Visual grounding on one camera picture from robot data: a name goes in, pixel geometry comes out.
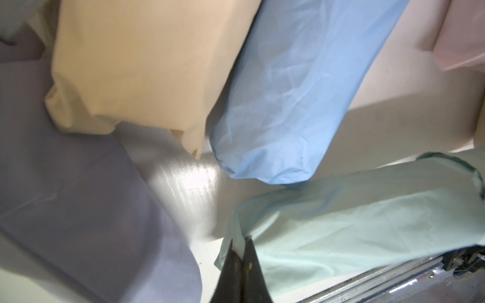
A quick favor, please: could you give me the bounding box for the beige sleeved umbrella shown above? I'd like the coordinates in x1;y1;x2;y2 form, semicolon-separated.
45;1;260;159

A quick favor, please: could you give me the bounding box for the pink sleeved umbrella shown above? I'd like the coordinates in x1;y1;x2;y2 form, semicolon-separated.
433;0;484;73

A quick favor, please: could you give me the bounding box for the purple umbrella sleeve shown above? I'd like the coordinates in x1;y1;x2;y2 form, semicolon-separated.
1;30;202;302

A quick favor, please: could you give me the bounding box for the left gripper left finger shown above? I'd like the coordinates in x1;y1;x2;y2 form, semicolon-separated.
210;241;243;303

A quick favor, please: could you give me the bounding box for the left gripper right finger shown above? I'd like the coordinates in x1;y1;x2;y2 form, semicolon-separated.
242;237;273;303

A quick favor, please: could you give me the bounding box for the blue sleeved umbrella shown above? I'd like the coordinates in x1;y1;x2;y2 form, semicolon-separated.
210;1;408;185

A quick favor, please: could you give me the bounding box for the mint green umbrella sleeve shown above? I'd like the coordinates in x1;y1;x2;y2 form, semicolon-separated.
215;148;484;295

